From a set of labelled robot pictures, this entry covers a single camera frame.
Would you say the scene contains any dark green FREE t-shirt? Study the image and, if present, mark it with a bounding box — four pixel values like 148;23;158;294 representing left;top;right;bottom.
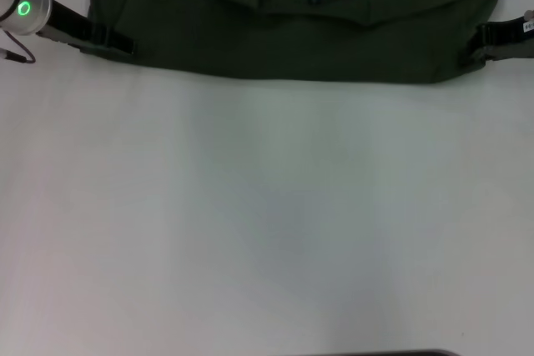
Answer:
78;0;513;85

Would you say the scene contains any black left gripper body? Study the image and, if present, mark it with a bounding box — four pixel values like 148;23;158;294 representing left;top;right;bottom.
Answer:
36;0;105;48

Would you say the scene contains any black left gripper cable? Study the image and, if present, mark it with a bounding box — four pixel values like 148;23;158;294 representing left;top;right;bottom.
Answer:
0;29;38;65

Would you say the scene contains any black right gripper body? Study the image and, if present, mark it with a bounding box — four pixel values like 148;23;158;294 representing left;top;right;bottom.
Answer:
486;13;534;48

